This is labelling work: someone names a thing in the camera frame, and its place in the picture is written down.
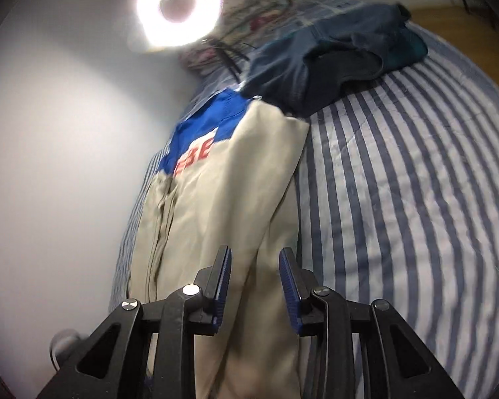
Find ring light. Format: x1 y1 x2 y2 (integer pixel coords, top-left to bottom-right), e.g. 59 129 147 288
136 0 224 50

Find blue striped bed sheet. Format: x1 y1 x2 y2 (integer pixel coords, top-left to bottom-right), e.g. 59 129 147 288
108 21 499 399

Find beige and blue jacket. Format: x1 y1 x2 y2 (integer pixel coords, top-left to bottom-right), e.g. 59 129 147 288
128 89 310 399

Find blue checkered bed sheet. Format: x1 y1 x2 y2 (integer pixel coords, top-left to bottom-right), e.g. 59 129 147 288
291 0 362 30

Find dark blue jeans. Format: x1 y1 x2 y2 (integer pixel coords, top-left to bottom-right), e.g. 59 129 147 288
241 2 430 119

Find black tripod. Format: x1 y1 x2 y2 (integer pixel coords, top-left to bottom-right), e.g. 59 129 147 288
200 35 258 81

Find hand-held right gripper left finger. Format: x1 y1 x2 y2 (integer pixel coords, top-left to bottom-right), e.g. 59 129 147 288
35 245 234 399

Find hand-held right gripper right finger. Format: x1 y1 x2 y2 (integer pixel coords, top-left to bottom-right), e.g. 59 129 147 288
278 247 466 399

